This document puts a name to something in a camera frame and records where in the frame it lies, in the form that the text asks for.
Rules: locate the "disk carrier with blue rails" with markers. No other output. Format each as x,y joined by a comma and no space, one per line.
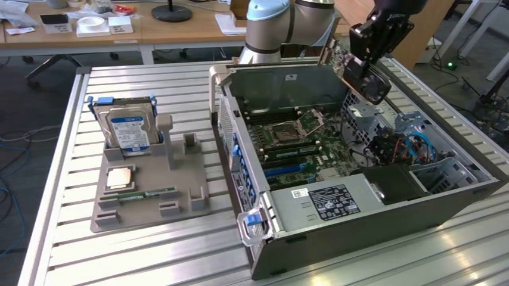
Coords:
104,101

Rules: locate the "stack of white papers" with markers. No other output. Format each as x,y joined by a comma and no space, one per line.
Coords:
229,28

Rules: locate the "grey plastic bag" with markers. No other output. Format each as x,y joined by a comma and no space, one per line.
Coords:
16,15

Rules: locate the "grey cup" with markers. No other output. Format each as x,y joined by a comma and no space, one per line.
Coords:
56,3

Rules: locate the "small red item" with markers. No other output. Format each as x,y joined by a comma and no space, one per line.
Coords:
123,10

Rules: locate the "blue expansion slot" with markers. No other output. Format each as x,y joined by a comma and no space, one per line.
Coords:
286,170

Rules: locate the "grey plastic parts rack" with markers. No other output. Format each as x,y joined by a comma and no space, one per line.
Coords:
159,178

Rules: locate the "black office chair base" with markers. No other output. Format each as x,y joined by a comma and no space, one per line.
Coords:
43,66

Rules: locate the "beige tape roll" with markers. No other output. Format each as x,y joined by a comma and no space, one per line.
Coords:
75,3

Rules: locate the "green RAM stick on rack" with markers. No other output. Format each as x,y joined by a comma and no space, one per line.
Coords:
139,195

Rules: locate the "CPU with silver lid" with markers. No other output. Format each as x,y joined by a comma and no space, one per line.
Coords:
119,178

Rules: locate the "silver metal bracket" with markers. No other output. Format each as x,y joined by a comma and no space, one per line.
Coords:
409,119

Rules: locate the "silver disk bay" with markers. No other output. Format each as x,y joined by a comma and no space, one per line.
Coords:
457,175

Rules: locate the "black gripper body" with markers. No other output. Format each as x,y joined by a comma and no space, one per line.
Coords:
401,7

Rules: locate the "device with green light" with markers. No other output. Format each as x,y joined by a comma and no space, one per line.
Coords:
450,64

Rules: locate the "white table frame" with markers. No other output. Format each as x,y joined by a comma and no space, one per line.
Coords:
498,68

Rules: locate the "wooden cabinet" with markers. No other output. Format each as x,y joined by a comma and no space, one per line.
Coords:
421,41

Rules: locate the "metal socket cover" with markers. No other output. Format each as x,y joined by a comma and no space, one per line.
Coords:
310,120

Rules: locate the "grey power supply with label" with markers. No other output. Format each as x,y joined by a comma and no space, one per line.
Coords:
290,214

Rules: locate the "black round lamp base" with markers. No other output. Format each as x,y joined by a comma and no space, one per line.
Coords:
171,15

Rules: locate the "brown cardboard box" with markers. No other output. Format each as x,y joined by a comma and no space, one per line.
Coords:
238,9

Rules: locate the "blue case release latch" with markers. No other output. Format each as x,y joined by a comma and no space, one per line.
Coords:
251,221

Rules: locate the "installed green RAM stick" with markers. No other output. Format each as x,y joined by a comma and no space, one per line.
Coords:
290,152

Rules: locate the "CPU socket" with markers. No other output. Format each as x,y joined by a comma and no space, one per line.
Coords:
283,134

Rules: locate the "blue slot retention clip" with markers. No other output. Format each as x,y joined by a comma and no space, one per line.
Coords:
235,140
238,155
242,172
246,186

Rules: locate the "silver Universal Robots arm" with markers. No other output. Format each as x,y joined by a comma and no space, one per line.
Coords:
274,29

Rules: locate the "open dark grey PC case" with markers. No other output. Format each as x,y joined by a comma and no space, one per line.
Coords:
358,238

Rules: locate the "green motherboard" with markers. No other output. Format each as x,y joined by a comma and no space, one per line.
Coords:
330,143

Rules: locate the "wooden desk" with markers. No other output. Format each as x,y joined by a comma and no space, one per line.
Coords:
59,44

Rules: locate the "white desk label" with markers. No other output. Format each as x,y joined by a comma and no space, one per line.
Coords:
124,41

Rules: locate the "small white printed box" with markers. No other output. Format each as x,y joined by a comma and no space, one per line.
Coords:
119,24

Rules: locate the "silver perforated drive cage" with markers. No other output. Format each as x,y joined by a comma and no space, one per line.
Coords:
366,119

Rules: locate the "white box with black top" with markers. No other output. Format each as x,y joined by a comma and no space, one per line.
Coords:
58,28

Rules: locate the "white paper slip red print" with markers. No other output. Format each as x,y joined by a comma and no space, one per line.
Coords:
20,30

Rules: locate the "graphics card with black fan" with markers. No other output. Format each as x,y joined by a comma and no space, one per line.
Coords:
376,89

